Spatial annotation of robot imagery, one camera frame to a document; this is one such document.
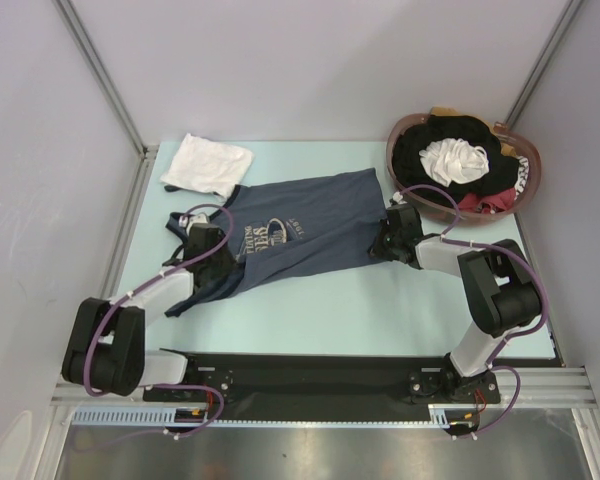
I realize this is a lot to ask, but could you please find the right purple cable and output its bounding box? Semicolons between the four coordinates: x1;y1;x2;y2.
392;184;551;440

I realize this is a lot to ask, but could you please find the black white striped garment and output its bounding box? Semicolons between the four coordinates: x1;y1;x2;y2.
514;156;530;199

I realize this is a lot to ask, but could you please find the aluminium frame rail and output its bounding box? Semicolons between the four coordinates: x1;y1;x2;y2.
58;145;159;399

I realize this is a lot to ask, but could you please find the red garment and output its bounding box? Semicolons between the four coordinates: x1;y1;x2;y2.
459;188;516;214

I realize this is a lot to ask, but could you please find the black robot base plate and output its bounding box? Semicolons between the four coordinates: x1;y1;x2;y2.
142;350;564;426

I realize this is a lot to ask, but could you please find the pink plastic laundry basket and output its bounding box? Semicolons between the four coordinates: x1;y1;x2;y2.
387;107;542;225

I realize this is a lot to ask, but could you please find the white cable duct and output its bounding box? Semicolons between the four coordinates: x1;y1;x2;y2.
72;405;479;430

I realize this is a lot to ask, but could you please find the black garment pile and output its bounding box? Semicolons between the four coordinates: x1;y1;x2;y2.
391;115;519;207

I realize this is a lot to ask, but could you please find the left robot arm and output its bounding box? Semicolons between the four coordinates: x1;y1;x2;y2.
61;214;236;400

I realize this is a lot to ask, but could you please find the white strappy garment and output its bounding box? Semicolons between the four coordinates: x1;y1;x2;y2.
419;138;490;187

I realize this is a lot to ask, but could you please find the purple cable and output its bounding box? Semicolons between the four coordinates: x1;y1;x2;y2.
84;203;234;441
392;184;551;440

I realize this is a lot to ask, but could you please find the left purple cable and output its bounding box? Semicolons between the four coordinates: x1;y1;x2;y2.
84;203;234;441

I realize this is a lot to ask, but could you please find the white graphic tank top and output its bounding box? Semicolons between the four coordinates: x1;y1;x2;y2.
160;133;255;199

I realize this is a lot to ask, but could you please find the light blue table mat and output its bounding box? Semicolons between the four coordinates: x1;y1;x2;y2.
114;141;556;362

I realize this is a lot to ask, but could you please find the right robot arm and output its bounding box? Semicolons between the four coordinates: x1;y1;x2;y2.
369;203;548;401

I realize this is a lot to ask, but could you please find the mustard yellow garment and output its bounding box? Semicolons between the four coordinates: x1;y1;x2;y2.
429;106;459;116

